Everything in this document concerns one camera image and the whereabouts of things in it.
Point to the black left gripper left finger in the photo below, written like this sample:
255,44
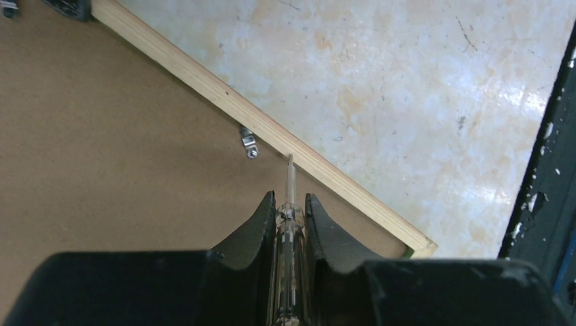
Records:
226,285

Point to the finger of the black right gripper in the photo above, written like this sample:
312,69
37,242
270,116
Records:
80,10

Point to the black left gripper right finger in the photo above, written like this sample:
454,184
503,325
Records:
352,285

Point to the clear handle screwdriver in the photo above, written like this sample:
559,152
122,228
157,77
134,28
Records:
288,302

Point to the green wooden picture frame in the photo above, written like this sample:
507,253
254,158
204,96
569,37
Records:
367,218

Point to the brown frame backing board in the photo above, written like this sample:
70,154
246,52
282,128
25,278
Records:
104,150

